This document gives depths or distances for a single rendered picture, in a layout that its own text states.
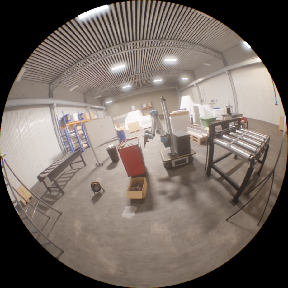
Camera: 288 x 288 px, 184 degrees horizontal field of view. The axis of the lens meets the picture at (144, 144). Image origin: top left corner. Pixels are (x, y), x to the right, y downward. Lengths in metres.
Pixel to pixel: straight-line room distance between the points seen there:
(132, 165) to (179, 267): 2.19
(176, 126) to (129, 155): 3.67
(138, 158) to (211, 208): 1.81
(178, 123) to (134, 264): 5.41
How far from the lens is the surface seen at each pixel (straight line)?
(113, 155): 3.63
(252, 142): 1.98
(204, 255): 1.57
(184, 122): 5.11
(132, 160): 2.08
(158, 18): 8.43
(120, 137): 5.83
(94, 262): 1.91
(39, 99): 9.83
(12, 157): 8.26
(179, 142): 2.25
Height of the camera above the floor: 1.51
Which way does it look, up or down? 18 degrees down
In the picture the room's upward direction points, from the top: 14 degrees counter-clockwise
